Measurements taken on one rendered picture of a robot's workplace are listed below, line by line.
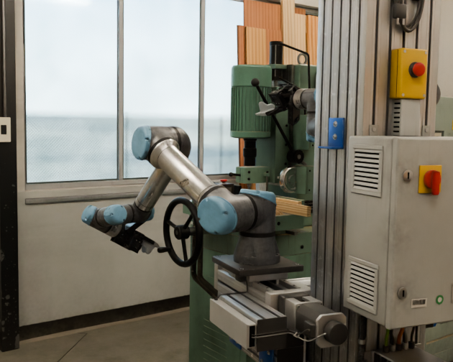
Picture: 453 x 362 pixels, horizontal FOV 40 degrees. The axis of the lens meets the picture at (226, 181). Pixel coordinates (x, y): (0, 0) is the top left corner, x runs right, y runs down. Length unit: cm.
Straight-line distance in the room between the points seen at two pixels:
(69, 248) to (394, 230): 256
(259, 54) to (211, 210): 262
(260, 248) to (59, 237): 199
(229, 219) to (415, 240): 55
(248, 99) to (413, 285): 130
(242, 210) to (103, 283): 218
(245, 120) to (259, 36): 180
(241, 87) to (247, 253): 91
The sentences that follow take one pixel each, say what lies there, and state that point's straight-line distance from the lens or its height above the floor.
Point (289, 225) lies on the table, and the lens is 251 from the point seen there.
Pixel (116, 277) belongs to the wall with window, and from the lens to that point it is 399.
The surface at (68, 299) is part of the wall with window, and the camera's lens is 388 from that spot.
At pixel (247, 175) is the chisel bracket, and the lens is 270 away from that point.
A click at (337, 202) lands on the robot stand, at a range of 184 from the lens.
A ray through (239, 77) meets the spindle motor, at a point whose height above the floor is 145.
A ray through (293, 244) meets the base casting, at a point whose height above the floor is 76.
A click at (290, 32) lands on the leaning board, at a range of 463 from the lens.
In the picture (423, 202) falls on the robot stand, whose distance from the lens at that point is 161.
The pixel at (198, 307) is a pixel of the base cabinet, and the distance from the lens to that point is 288.
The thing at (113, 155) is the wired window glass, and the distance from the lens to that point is 395.
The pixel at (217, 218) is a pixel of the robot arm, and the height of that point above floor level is 98.
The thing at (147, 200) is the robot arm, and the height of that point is 96.
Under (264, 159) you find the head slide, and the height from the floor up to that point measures 110.
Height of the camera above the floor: 126
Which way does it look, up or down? 5 degrees down
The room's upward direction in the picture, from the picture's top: 1 degrees clockwise
